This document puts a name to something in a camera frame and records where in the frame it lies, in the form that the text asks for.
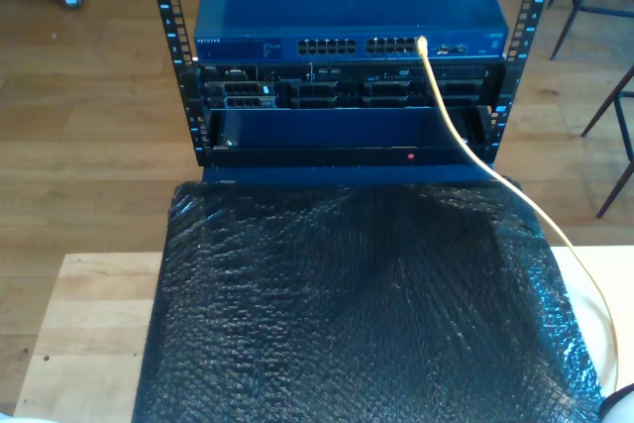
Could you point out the blue rack base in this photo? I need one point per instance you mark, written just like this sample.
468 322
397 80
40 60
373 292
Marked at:
297 174

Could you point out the black rack server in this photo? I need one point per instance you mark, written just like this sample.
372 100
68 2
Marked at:
347 88

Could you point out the black textured mat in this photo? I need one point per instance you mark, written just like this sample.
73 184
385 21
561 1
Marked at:
347 319

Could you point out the black rack frame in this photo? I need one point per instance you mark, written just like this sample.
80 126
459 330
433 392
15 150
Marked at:
166 7

